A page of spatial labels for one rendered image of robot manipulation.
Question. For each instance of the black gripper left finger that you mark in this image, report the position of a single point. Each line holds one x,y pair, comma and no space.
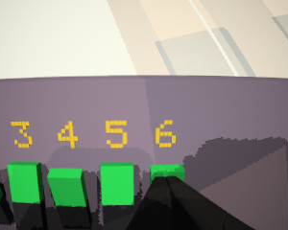
155,210

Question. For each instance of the grey switch panel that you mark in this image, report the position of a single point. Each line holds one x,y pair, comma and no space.
80,152

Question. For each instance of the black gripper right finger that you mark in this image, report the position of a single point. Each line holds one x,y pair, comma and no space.
191,211

